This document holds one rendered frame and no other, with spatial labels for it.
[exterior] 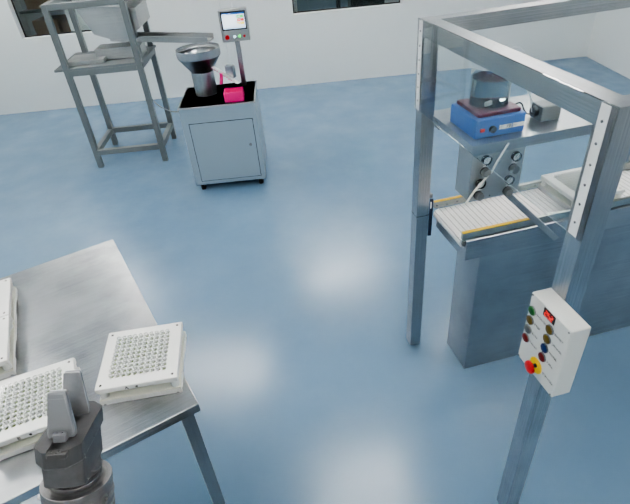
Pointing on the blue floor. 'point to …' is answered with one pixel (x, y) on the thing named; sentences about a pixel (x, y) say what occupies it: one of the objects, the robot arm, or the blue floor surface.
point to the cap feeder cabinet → (224, 136)
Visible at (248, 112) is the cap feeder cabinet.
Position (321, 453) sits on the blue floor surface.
